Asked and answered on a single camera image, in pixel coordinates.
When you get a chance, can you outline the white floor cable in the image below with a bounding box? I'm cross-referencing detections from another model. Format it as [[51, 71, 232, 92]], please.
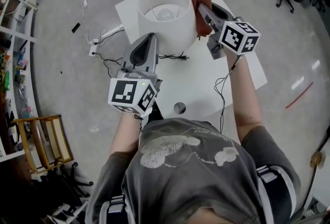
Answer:
[[81, 6, 108, 44]]

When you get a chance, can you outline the tan round stand head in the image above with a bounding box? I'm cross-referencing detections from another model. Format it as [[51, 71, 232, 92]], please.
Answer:
[[310, 150, 326, 168]]

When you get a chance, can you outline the brown cloth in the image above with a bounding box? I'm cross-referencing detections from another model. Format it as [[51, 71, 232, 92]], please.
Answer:
[[187, 0, 213, 37]]

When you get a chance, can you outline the black floor cable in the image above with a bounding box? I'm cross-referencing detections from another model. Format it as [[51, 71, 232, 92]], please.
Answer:
[[91, 51, 124, 77]]

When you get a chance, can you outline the white lamp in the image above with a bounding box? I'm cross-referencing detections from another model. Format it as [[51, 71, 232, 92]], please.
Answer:
[[137, 0, 196, 55]]

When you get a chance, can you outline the black lamp power cord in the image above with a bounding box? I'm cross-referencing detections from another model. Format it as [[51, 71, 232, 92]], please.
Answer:
[[158, 54, 191, 61]]

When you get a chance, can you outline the white shelf unit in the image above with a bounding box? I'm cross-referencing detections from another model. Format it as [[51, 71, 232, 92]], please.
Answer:
[[0, 0, 42, 163]]

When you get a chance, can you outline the person's grey printed t-shirt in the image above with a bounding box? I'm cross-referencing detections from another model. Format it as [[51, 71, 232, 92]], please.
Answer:
[[85, 117, 302, 224]]

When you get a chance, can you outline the person's left forearm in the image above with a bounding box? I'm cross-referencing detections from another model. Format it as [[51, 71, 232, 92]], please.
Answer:
[[109, 113, 145, 158]]

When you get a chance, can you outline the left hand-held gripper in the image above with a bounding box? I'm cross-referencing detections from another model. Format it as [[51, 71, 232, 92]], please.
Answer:
[[107, 33, 164, 118]]

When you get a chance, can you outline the black white harness strap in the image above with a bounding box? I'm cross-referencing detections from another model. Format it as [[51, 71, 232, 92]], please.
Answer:
[[99, 194, 131, 224], [256, 165, 293, 224]]

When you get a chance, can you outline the person's right forearm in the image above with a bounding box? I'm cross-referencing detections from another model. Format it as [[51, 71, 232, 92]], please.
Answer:
[[225, 49, 263, 146]]

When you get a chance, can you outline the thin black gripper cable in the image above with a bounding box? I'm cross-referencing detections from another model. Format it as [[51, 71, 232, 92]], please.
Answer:
[[213, 55, 246, 133]]

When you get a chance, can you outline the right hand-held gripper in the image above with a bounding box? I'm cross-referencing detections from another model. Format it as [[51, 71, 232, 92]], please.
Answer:
[[197, 3, 261, 60]]

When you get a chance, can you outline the yellow wooden frame chair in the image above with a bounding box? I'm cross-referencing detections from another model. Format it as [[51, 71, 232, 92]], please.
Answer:
[[11, 114, 73, 175]]

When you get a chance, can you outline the white power strip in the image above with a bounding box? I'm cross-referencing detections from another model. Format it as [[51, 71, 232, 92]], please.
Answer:
[[88, 38, 100, 57]]

